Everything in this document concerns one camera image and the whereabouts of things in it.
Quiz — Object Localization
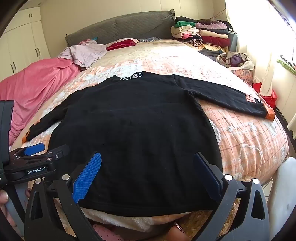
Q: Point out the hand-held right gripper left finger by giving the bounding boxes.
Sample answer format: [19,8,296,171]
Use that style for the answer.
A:
[24,152,102,241]

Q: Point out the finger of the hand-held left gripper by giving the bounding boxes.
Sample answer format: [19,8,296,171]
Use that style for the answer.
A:
[9,142,46,158]
[10,144,70,168]

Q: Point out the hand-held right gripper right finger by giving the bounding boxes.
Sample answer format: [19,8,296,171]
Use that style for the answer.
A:
[193,152,270,241]

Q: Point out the black sweater with orange cuffs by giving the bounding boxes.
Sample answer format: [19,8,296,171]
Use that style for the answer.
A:
[22,71,275,211]

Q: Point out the pile of folded clothes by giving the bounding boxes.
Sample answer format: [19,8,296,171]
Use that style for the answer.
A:
[171,16,234,52]

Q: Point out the person's left hand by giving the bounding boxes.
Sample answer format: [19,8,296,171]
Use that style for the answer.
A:
[0,189,9,205]

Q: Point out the person's right hand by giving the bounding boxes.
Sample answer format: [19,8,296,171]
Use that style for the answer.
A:
[167,221,189,241]

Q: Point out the peach checked bedspread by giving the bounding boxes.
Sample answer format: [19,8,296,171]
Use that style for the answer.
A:
[9,38,289,186]

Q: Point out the pink dotted pajama pants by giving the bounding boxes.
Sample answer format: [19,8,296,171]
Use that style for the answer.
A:
[92,224,124,241]

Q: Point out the fluffy beige coat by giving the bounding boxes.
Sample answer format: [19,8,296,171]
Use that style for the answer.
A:
[81,197,243,241]

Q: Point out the pink blanket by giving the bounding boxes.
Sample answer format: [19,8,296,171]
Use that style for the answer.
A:
[0,57,81,145]

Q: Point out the white furniture panel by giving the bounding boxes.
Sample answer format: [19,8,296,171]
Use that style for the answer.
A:
[266,156,296,241]

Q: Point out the red bag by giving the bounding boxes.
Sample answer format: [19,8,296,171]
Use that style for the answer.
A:
[252,82,278,109]

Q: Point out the lilac garment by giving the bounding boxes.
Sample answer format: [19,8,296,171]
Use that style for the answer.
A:
[57,40,107,69]

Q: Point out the cream wardrobe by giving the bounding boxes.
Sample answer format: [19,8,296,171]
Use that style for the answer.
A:
[0,9,51,81]

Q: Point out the red pillow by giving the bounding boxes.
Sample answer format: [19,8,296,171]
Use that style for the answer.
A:
[106,38,139,51]

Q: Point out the cream curtain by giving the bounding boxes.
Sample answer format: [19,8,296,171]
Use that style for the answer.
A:
[225,0,296,96]

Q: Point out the green cloth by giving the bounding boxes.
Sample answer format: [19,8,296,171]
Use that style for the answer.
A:
[277,55,296,76]

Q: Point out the grey quilted headboard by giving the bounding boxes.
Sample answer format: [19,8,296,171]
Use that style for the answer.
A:
[65,9,176,47]

